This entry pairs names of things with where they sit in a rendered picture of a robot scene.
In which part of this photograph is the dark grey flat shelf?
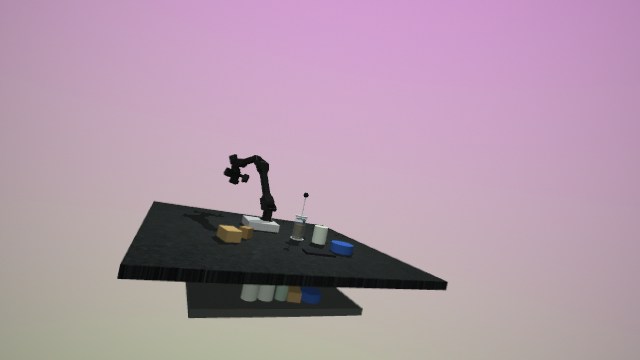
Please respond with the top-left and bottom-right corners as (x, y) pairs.
(186, 282), (363, 318)

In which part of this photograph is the small tan box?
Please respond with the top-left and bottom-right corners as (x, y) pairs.
(239, 226), (253, 239)

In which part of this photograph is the tan cardboard box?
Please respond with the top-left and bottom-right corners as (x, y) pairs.
(286, 286), (302, 303)
(217, 225), (242, 243)

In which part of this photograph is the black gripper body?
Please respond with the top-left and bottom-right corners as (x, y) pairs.
(223, 167), (249, 183)

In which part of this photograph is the blue short cylinder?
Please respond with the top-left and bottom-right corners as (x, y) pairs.
(330, 241), (354, 255)
(300, 286), (322, 303)

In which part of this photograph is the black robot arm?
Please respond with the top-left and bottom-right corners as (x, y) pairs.
(229, 154), (277, 222)

